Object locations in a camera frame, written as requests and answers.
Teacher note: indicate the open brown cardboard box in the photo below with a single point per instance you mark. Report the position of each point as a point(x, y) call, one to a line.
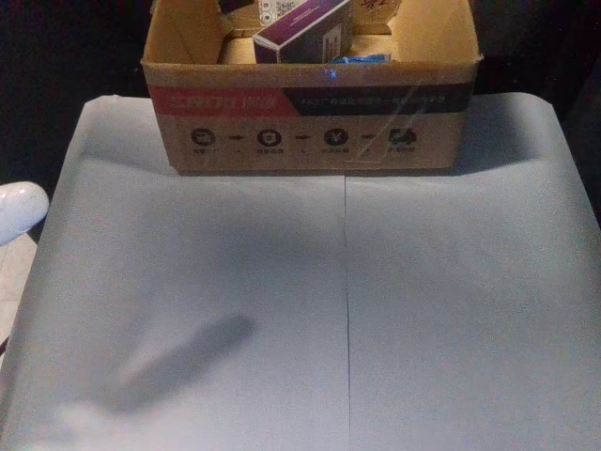
point(310, 127)

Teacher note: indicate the maroon and grey carton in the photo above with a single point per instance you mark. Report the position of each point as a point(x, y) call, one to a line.
point(300, 23)

